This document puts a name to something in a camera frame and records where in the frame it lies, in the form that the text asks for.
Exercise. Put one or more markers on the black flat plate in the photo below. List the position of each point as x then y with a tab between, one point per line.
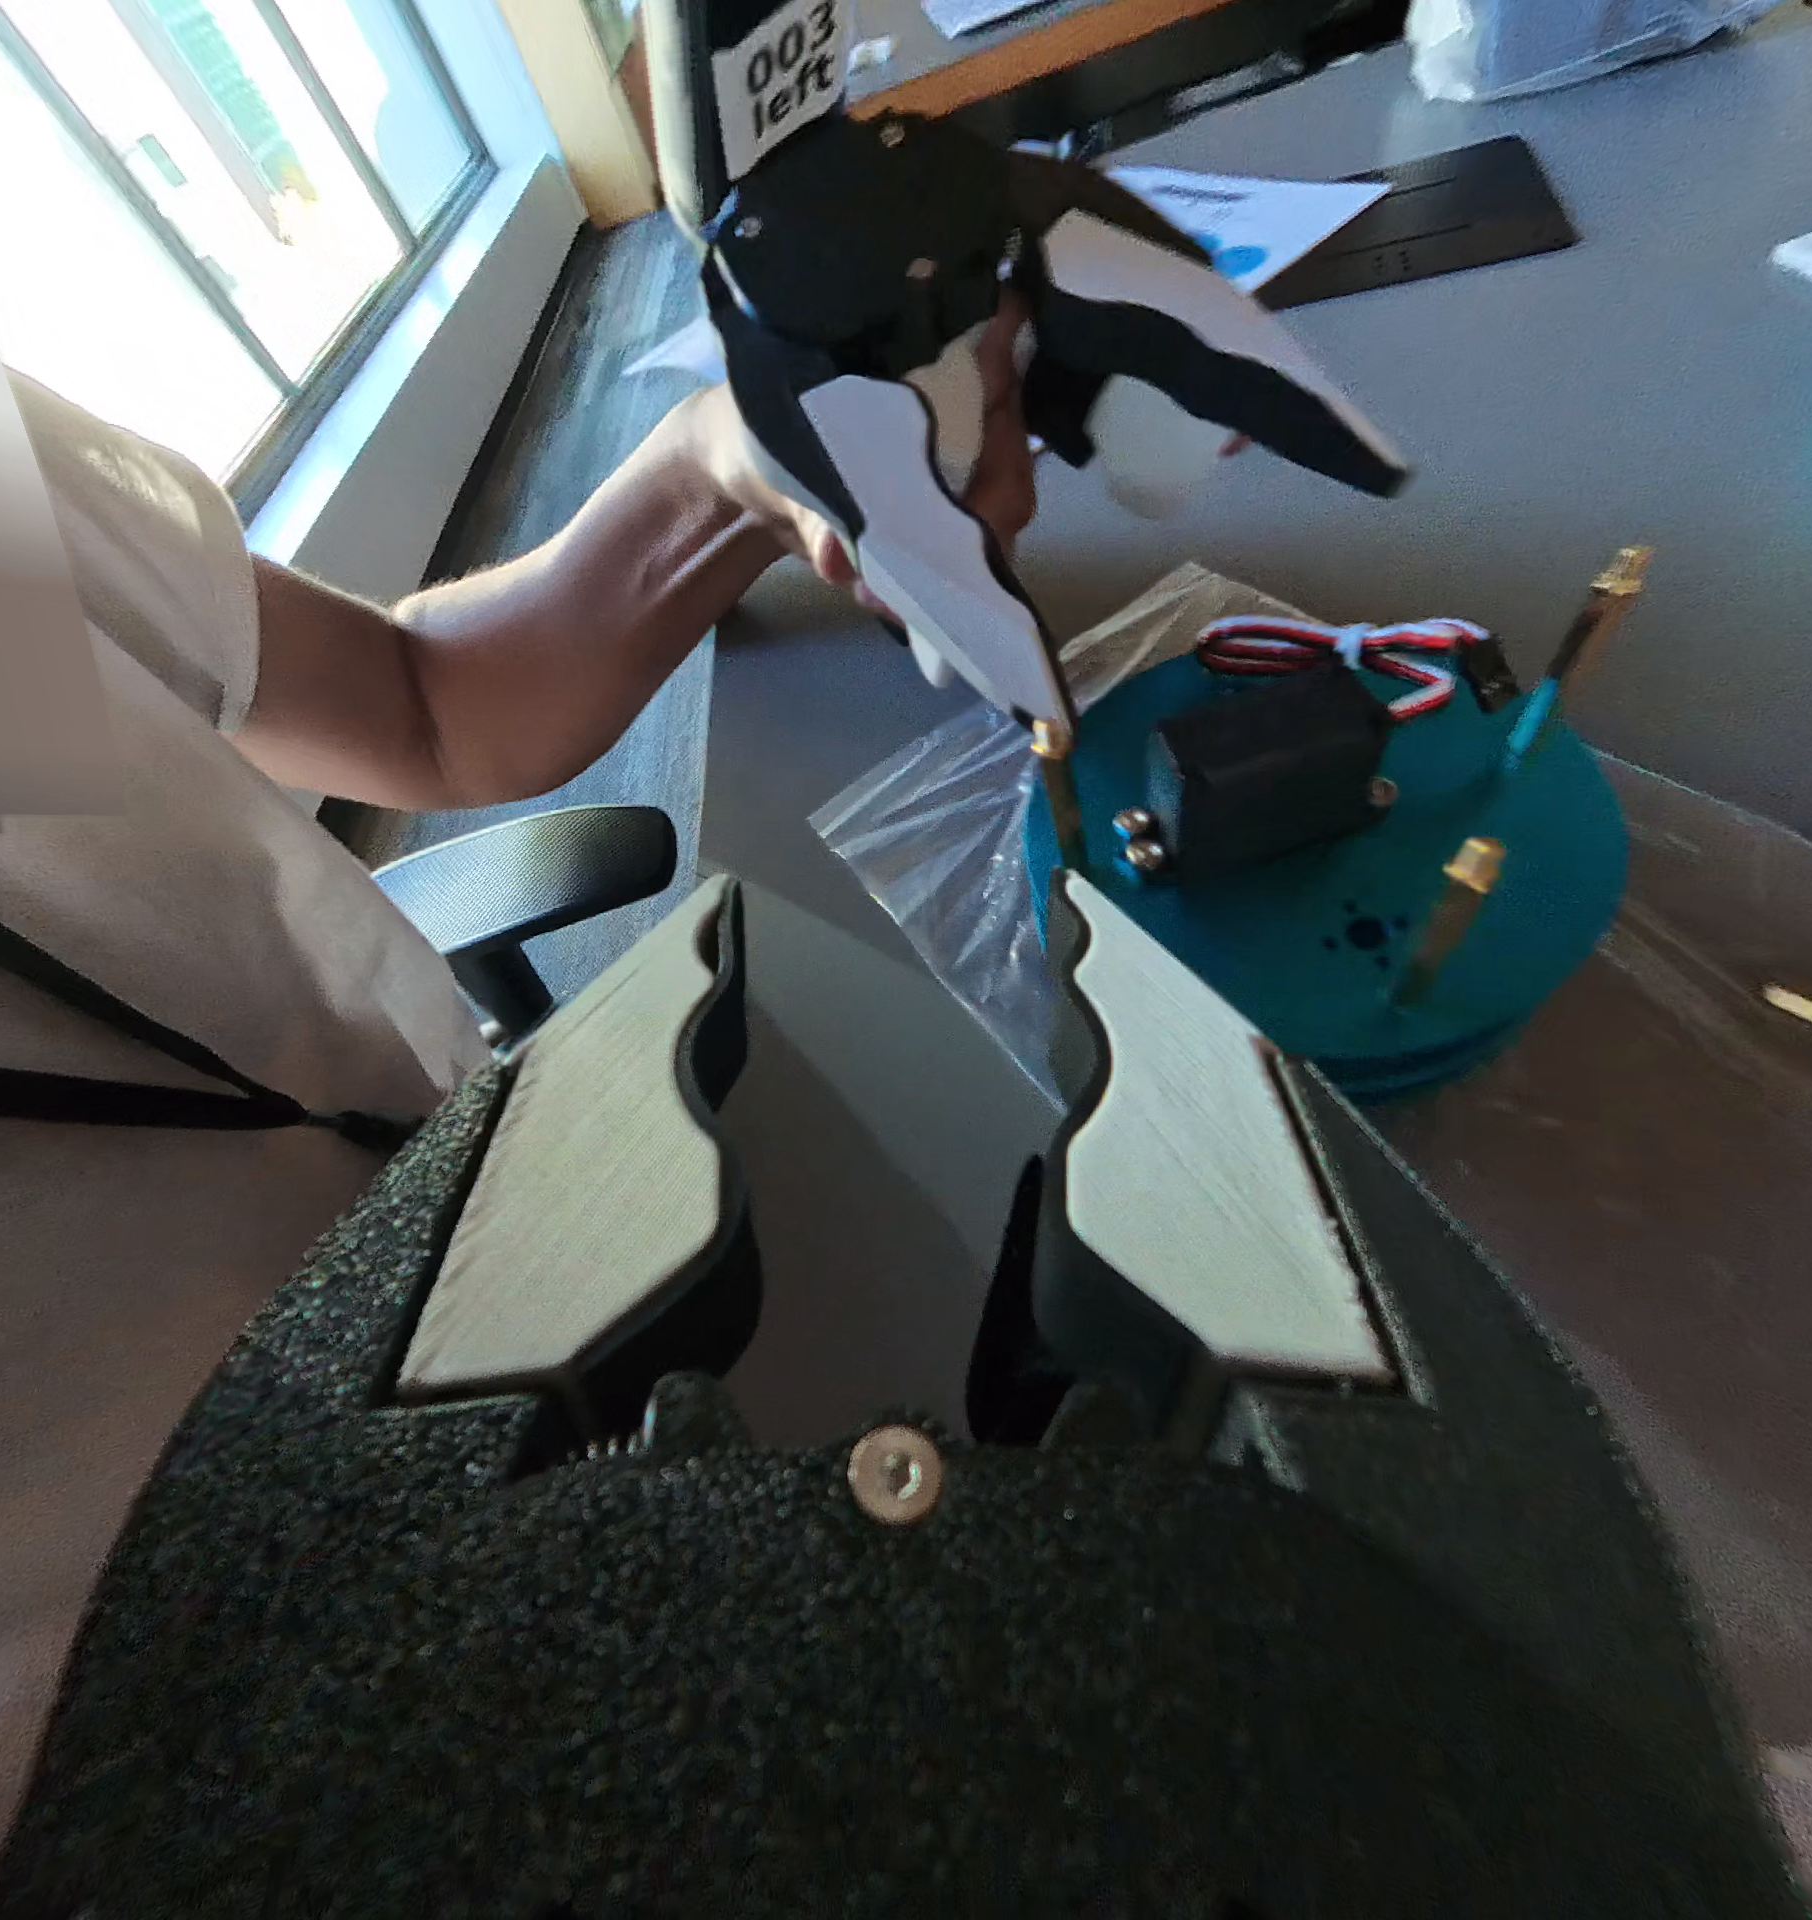
1448	209

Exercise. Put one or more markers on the grey chair armrest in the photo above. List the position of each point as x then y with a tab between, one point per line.
546	862

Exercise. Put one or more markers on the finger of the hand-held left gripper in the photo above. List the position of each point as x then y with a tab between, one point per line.
1147	269
907	510

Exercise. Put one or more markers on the grey desk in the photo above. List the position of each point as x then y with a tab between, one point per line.
1595	419

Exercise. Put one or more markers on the large window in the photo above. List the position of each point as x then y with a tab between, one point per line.
96	151

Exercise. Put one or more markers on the white wrapped foam block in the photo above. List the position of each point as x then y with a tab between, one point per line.
1566	44

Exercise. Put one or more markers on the person's left hand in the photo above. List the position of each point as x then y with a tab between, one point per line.
727	466

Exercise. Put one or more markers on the clear plastic bag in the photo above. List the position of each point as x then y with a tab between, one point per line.
935	840

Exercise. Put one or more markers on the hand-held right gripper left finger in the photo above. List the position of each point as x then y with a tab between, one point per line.
576	1201

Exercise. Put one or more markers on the person's white shirt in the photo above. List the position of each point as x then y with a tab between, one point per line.
172	1275

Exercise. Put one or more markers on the blue round turntable base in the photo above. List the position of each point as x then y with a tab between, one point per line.
1297	990

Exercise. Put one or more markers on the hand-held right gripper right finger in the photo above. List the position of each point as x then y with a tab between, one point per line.
1221	1201

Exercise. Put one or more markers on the wooden workbench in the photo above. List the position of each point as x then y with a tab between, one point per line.
1056	37

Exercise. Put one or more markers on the person's left forearm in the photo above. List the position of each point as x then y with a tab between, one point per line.
517	660

